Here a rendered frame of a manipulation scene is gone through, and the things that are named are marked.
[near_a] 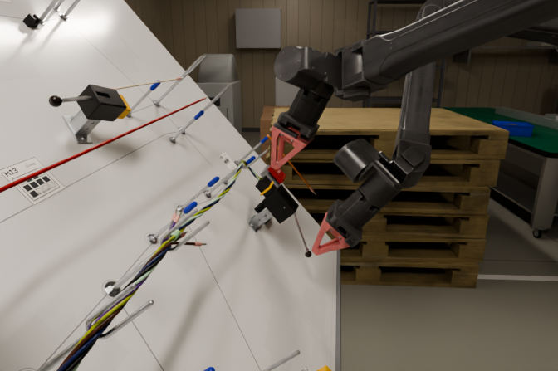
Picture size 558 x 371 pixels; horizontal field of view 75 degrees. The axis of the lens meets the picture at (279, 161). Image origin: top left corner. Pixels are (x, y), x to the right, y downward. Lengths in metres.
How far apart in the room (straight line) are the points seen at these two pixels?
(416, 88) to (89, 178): 0.62
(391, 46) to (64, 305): 0.49
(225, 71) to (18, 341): 5.56
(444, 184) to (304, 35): 4.83
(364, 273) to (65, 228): 2.13
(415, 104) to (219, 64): 5.21
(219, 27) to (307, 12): 1.54
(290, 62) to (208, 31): 6.30
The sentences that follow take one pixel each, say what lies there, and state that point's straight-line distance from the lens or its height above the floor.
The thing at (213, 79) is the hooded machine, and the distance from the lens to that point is 5.84.
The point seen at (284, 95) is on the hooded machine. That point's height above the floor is 0.77.
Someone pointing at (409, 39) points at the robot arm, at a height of 1.41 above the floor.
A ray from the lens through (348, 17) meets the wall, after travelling 6.78.
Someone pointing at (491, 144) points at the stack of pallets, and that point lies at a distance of 2.37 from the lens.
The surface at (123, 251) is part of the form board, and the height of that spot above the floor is 1.17.
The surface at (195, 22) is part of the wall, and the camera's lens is 6.94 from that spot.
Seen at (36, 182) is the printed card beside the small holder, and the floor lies 1.26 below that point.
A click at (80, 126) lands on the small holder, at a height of 1.30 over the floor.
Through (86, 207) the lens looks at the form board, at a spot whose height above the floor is 1.22.
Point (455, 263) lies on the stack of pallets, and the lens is 2.56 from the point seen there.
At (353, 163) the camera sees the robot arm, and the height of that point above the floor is 1.20.
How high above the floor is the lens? 1.39
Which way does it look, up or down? 16 degrees down
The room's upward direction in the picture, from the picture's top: straight up
